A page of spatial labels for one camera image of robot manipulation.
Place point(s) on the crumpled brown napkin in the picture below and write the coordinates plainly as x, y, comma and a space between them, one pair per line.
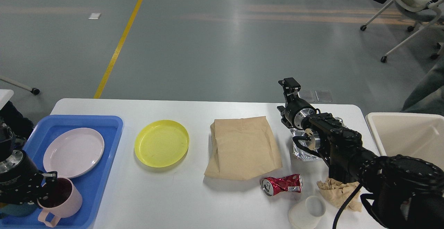
336, 193

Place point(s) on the person in jeans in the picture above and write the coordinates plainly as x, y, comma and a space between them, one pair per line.
428, 96

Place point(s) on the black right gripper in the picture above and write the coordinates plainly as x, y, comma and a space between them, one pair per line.
295, 113

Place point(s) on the beige plastic bin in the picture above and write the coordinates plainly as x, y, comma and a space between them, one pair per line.
410, 134

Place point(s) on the aluminium foil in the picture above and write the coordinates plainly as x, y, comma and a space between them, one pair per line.
301, 154

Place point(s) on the white office chair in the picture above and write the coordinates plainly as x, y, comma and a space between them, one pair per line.
427, 14

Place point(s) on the floor outlet plates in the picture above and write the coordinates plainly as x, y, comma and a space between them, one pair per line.
315, 96

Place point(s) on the white chair leg with caster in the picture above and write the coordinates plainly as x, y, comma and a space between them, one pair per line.
34, 91

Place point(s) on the yellow plate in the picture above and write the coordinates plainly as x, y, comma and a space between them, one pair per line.
162, 143

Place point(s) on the pink mug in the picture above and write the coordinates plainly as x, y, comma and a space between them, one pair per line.
62, 201

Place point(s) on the teal and yellow cup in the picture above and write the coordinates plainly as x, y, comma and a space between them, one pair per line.
8, 210

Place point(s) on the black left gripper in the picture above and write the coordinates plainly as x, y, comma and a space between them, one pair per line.
21, 182

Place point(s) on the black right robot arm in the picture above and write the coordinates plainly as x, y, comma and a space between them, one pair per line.
403, 192

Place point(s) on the crushed red soda can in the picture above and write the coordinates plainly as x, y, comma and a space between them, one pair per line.
272, 186

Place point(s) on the white paper cup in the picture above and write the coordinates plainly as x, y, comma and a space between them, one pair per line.
307, 214

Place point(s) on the blue plastic tray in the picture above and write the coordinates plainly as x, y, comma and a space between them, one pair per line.
92, 184

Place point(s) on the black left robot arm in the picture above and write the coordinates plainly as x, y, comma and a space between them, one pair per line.
15, 131

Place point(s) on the brown paper bag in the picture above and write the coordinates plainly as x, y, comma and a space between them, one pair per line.
242, 149

